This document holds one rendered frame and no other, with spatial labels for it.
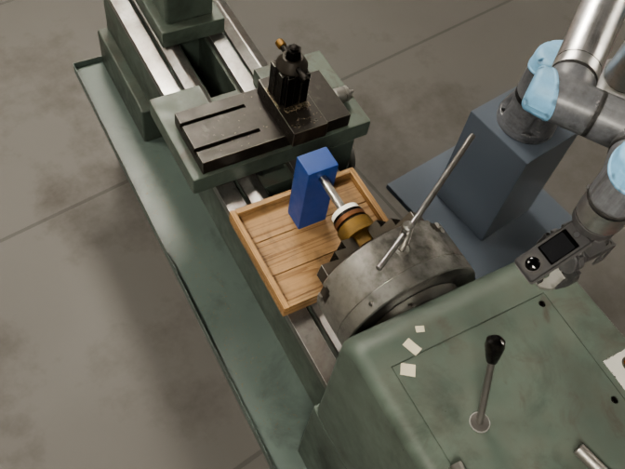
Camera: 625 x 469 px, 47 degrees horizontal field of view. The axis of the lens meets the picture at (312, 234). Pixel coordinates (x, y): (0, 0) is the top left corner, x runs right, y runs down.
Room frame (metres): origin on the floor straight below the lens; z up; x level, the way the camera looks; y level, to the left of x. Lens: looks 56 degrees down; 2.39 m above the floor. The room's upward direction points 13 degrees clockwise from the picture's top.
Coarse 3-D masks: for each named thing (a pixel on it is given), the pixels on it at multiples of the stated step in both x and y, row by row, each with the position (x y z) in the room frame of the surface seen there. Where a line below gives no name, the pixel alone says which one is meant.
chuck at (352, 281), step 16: (416, 224) 0.85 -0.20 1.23; (384, 240) 0.80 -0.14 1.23; (416, 240) 0.81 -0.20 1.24; (432, 240) 0.83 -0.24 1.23; (448, 240) 0.86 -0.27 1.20; (352, 256) 0.76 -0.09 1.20; (368, 256) 0.76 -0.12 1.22; (400, 256) 0.77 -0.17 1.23; (416, 256) 0.77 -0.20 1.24; (432, 256) 0.79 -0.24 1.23; (336, 272) 0.74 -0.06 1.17; (352, 272) 0.74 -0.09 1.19; (368, 272) 0.73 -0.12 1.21; (384, 272) 0.73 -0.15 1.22; (400, 272) 0.74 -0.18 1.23; (336, 288) 0.72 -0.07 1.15; (352, 288) 0.71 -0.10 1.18; (368, 288) 0.70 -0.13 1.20; (320, 304) 0.72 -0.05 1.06; (336, 304) 0.69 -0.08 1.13; (352, 304) 0.68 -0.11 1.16; (336, 320) 0.67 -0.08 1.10
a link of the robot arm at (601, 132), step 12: (612, 96) 0.85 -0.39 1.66; (612, 108) 0.83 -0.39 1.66; (624, 108) 0.83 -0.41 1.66; (600, 120) 0.81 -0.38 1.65; (612, 120) 0.81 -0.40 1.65; (624, 120) 0.81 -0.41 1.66; (600, 132) 0.80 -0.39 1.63; (612, 132) 0.80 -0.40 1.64; (624, 132) 0.79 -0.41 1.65; (612, 144) 0.78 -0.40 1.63
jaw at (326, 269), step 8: (344, 240) 0.86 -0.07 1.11; (352, 240) 0.87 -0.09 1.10; (344, 248) 0.84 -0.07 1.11; (352, 248) 0.85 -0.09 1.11; (336, 256) 0.82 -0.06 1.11; (344, 256) 0.82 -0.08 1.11; (328, 264) 0.79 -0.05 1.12; (336, 264) 0.79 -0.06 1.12; (320, 272) 0.77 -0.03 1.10; (328, 272) 0.77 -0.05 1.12; (320, 280) 0.76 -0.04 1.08; (328, 296) 0.72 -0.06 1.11
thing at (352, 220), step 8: (352, 208) 0.94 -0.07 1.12; (360, 208) 0.95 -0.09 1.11; (344, 216) 0.92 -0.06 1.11; (352, 216) 0.92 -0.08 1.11; (360, 216) 0.92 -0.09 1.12; (368, 216) 0.94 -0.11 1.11; (336, 224) 0.91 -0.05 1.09; (344, 224) 0.90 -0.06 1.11; (352, 224) 0.90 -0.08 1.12; (360, 224) 0.90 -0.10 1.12; (368, 224) 0.90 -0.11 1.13; (344, 232) 0.89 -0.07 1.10; (352, 232) 0.88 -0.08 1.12; (360, 232) 0.89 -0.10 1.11; (368, 232) 0.89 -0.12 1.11; (360, 240) 0.87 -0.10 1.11; (368, 240) 0.87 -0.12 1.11
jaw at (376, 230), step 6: (408, 216) 0.90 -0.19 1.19; (378, 222) 0.90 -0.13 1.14; (384, 222) 0.92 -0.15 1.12; (390, 222) 0.90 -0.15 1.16; (396, 222) 0.90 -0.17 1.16; (402, 222) 0.89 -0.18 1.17; (372, 228) 0.90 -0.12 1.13; (378, 228) 0.89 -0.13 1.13; (384, 228) 0.89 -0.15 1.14; (390, 228) 0.89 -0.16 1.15; (432, 228) 0.88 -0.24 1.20; (438, 228) 0.89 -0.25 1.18; (372, 234) 0.88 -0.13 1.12; (378, 234) 0.88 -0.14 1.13
